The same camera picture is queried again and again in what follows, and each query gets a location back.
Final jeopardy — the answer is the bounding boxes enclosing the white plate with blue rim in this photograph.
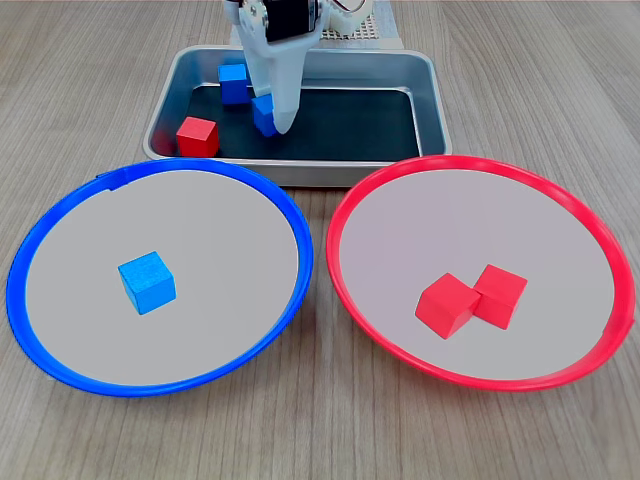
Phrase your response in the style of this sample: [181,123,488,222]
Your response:
[5,157,315,399]

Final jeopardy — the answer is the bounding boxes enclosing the blue cube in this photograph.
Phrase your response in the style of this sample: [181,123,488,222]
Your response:
[217,63,251,106]
[117,250,177,316]
[251,94,279,138]

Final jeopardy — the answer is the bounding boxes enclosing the steel tray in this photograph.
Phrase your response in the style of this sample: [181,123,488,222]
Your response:
[142,44,454,189]

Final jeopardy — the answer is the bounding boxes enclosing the black mat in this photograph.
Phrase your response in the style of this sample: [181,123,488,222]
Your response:
[187,84,421,162]

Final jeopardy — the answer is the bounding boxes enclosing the translucent plastic sheet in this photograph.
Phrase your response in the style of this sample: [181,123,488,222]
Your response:
[228,0,404,51]

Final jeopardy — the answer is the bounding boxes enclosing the red cube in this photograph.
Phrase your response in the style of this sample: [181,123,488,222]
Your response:
[175,116,220,158]
[472,263,529,331]
[414,272,482,341]

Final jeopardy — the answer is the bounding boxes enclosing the pale perforated plate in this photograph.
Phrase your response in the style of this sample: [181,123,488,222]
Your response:
[319,13,380,42]

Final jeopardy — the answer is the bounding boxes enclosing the white plate with red rim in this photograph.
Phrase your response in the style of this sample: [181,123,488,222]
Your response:
[325,154,636,394]

